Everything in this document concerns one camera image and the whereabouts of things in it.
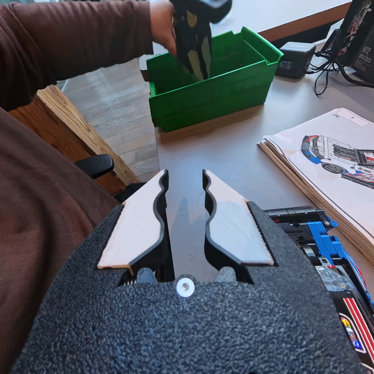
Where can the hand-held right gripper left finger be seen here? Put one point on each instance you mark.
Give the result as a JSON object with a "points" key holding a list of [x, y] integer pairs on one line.
{"points": [[134, 233]]}

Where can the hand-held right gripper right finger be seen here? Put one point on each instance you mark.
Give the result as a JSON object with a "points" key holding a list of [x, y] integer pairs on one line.
{"points": [[236, 233]]}

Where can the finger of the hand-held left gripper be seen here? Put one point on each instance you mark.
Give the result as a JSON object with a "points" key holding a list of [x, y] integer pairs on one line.
{"points": [[192, 67], [207, 58]]}

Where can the green plastic bin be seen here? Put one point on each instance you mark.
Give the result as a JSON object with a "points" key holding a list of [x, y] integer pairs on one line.
{"points": [[210, 99]]}

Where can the toy brick race car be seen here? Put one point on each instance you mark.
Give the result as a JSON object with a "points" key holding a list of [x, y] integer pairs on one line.
{"points": [[336, 263]]}

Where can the grey neighbouring desk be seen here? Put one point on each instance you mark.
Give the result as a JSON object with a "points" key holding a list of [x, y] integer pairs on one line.
{"points": [[277, 14]]}

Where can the person's left hand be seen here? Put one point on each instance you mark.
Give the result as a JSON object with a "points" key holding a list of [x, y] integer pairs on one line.
{"points": [[162, 26]]}

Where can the black chair armrest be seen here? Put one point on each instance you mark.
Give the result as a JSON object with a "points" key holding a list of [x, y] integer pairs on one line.
{"points": [[96, 165]]}

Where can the dark grey power adapter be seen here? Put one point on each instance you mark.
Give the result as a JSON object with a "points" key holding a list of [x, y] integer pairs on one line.
{"points": [[295, 58]]}

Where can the race car instruction booklet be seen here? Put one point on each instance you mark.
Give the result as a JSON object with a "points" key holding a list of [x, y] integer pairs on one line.
{"points": [[327, 190]]}

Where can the wooden beam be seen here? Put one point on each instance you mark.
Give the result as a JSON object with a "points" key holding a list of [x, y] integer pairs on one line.
{"points": [[67, 122]]}

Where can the toy race car box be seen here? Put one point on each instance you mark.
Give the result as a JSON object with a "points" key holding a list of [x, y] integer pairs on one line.
{"points": [[359, 41]]}

